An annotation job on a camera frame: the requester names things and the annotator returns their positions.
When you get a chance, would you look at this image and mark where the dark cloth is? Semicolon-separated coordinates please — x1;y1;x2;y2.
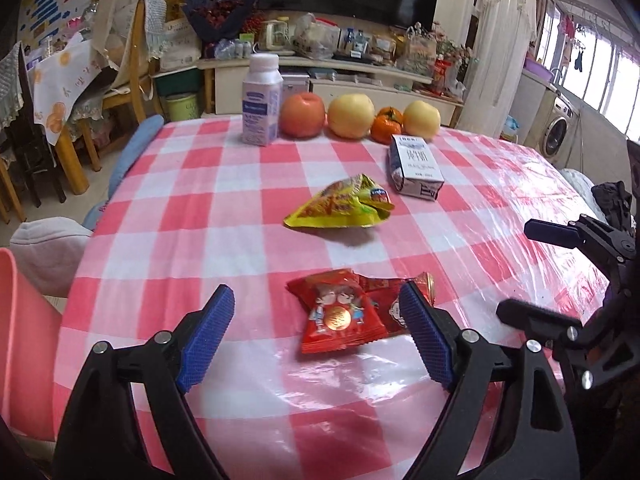
591;181;633;226

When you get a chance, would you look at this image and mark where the large yellow apple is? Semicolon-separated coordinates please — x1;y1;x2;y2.
327;94;376;140

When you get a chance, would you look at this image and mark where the pink plastic bucket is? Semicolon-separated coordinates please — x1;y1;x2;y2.
0;247;63;441

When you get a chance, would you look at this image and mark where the dark chair with grey cover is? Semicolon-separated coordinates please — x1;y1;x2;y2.
0;42;67;208

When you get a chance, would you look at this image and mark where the purple plastic basin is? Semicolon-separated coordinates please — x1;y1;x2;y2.
524;57;556;81

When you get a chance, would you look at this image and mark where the white lace-covered air conditioner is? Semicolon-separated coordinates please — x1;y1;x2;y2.
460;0;538;138

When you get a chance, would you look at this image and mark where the dark blue flower bouquet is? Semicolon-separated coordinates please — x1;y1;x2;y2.
181;0;260;43

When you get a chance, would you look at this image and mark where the silver metal box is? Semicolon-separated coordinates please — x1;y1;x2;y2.
281;72;311;96

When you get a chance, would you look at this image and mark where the glass kettle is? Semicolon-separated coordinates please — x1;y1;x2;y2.
257;19;291;53

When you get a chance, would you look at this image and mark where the silver washing machine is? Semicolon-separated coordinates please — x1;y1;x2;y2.
537;92;581;158

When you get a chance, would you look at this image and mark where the grey pillow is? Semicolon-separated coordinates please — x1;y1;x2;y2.
10;216;93;298

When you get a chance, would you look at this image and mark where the white milk carton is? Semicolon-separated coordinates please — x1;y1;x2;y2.
387;134;445;201

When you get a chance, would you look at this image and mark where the wooden chair with beige cover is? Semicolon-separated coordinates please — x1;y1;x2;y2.
92;0;168;116

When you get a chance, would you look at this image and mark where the red cartoon snack wrapper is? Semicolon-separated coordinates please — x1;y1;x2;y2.
286;269;387;355

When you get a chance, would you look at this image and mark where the yellow snack wrapper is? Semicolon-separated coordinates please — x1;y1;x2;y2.
283;173;396;231

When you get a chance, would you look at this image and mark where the green waste bin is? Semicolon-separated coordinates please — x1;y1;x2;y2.
165;92;201;122

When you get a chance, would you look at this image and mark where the clear floral gift bag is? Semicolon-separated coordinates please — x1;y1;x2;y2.
402;25;438;76

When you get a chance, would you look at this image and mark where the red apple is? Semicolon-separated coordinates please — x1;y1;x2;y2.
278;92;327;138

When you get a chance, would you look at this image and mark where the red white checked tablecloth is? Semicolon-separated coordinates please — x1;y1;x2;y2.
52;114;623;480

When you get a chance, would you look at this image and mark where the white plastic bottle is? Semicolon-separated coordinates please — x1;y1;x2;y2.
241;53;282;147

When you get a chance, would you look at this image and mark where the blue cushion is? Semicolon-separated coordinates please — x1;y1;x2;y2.
107;114;166;201

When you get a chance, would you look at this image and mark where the wooden dining table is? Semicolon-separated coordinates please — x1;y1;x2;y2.
52;125;91;196

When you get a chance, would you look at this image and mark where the white orange-print tablecloth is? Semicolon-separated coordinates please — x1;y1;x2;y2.
32;32;108;146

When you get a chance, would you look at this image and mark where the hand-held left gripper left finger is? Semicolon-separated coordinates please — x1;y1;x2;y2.
52;284;236;480

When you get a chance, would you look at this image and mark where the clear plastic bag of goods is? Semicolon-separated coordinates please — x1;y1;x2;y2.
291;12;341;58

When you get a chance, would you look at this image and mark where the owl print pillow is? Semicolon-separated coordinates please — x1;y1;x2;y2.
82;199;108;231

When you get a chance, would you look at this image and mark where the cream television cabinet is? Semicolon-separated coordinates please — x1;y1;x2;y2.
197;52;466;128

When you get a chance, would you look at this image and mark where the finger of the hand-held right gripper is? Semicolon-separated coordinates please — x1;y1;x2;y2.
496;298;585;349
524;214;637;282

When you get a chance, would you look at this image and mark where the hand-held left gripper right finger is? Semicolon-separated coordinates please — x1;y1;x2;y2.
400;280;581;480

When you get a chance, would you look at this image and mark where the small yellow apple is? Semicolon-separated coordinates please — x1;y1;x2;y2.
402;101;442;142

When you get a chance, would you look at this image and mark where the red foil snack wrapper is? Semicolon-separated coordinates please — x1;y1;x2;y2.
360;271;437;336

